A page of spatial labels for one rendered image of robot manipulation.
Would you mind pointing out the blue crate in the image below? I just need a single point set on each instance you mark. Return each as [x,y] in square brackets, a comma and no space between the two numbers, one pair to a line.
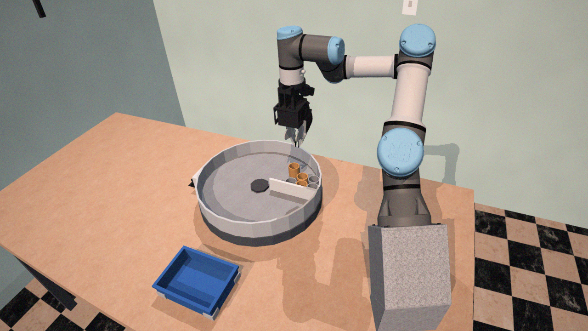
[197,281]

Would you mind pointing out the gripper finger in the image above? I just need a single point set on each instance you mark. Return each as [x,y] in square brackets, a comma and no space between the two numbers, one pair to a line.
[302,131]
[290,133]

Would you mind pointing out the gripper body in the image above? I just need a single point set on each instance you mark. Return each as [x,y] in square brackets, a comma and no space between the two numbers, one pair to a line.
[292,110]

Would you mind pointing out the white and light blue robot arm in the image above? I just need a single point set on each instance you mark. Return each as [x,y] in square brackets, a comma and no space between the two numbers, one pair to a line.
[400,150]

